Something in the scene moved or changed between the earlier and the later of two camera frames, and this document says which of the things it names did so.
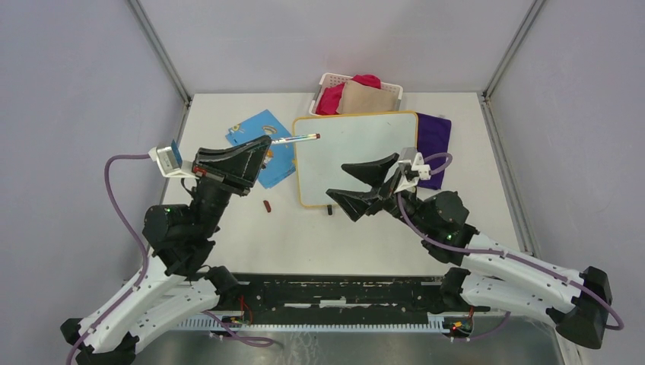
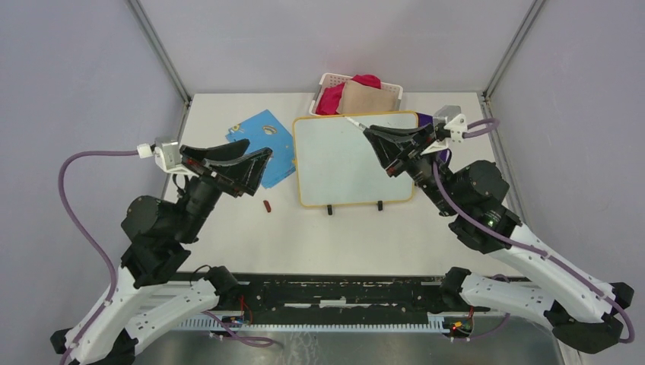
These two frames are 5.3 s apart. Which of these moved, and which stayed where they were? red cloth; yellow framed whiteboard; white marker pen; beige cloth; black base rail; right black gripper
Moved: right black gripper; white marker pen
Stayed: beige cloth; black base rail; yellow framed whiteboard; red cloth
